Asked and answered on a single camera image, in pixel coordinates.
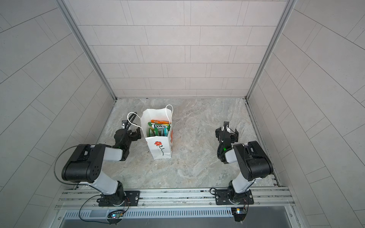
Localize right circuit board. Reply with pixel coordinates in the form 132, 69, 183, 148
231, 207, 248, 222

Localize circuit board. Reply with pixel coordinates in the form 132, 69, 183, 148
231, 207, 248, 222
107, 210, 125, 219

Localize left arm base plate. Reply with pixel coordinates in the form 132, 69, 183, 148
97, 191, 140, 207

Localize green snack packets in bag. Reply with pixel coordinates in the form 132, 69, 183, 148
148, 127, 169, 137

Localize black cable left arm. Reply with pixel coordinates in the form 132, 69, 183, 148
53, 144, 126, 225

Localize green Fox's candy bag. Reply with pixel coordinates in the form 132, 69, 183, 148
148, 122, 171, 132

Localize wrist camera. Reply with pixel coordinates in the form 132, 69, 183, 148
121, 120, 130, 130
223, 121, 231, 133

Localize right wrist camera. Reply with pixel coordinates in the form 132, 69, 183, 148
223, 121, 231, 133

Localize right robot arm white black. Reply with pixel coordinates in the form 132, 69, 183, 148
215, 121, 273, 204

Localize vented cable duct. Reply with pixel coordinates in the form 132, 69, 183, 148
64, 208, 233, 220

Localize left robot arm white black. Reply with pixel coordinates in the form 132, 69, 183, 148
61, 129, 141, 207

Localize aluminium mounting rail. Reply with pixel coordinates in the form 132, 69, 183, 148
54, 187, 295, 210

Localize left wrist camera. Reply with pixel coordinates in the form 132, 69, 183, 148
121, 120, 130, 130

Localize left circuit board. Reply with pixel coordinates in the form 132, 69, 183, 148
107, 210, 125, 219

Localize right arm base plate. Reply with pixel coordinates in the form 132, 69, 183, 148
211, 189, 254, 205

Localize orange Fox's candy bag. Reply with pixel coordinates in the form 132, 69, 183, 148
151, 120, 170, 124

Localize white floral paper bag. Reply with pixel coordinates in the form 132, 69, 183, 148
127, 104, 174, 160

